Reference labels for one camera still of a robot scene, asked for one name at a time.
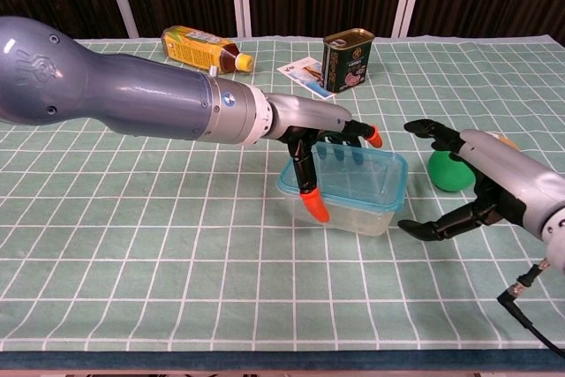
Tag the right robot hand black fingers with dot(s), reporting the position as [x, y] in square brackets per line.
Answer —
[512, 174]

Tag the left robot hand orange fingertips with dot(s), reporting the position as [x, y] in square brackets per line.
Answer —
[304, 114]

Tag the translucent blue container lid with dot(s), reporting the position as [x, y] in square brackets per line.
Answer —
[371, 178]

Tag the clear plastic container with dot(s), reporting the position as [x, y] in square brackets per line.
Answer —
[362, 218]

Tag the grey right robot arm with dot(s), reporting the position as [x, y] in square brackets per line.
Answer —
[557, 236]

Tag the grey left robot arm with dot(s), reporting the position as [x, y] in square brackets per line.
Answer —
[132, 94]

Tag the round tin red label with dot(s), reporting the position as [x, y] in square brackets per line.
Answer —
[507, 141]

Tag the printed paper card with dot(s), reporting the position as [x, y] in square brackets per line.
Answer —
[304, 71]

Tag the green ball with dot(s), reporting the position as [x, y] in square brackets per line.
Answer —
[450, 174]

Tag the green luncheon meat can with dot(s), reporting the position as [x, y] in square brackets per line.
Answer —
[346, 65]

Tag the yellow label tea bottle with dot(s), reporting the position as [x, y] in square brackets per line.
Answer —
[194, 50]

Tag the green checkered tablecloth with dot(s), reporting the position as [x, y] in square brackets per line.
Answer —
[132, 240]

